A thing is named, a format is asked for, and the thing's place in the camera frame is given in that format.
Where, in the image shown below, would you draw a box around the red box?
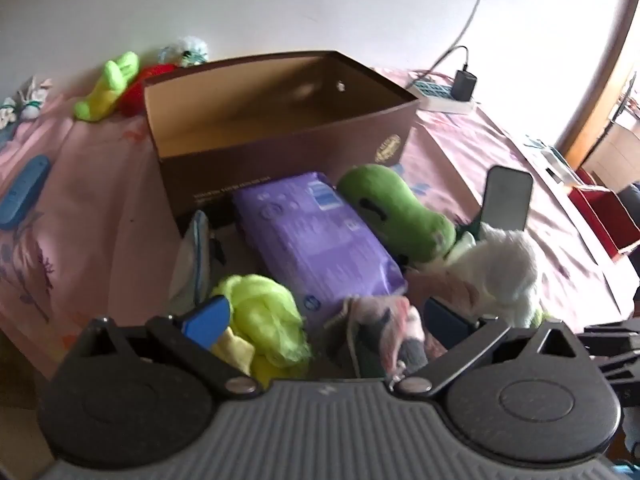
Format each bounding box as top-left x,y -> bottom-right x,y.
570,167 -> 640,263

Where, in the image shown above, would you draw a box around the black charger cable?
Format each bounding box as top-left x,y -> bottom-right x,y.
427,46 -> 471,78

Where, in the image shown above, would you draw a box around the small panda plush toy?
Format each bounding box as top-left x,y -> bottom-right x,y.
159,36 -> 210,67

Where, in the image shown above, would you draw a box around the yellow fluffy cloth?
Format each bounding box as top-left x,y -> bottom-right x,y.
210,274 -> 313,380

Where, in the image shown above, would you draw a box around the pink grey sock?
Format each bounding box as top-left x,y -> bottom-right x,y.
325,296 -> 431,378

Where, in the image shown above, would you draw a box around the white power strip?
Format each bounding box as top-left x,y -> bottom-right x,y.
406,77 -> 476,113

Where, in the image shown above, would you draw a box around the wooden door frame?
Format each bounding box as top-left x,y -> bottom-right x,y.
557,10 -> 640,166

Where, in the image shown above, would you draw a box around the purple plastic packet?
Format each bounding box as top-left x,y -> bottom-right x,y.
232,171 -> 408,311

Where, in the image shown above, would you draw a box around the brown cardboard box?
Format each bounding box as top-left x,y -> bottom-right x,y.
143,51 -> 422,236

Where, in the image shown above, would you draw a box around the grey power cable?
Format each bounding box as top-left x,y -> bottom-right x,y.
415,0 -> 501,83

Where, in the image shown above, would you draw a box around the lime green plush toy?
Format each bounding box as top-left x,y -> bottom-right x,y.
74,51 -> 140,122

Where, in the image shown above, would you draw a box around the white box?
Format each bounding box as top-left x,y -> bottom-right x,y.
525,135 -> 576,186

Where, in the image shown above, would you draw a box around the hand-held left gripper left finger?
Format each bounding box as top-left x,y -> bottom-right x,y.
75,296 -> 263,396

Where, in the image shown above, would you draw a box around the green dog plush toy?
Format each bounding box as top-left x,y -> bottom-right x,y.
336,164 -> 457,263

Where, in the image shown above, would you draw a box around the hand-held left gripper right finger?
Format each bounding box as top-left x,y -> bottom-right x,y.
392,297 -> 583,396

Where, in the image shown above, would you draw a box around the white tied gloves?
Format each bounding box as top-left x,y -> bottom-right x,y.
0,76 -> 53,128

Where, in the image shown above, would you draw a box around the light green cloth pouch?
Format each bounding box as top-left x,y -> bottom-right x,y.
169,210 -> 213,316

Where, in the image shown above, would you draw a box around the red plush toy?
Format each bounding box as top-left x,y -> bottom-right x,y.
119,62 -> 178,117

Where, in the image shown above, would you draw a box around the white plush toy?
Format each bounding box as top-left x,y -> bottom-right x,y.
420,222 -> 548,328

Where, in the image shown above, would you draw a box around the blue remote control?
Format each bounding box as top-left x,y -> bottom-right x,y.
0,155 -> 52,231

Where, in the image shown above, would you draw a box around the black charger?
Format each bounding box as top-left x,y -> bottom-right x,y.
452,70 -> 478,102

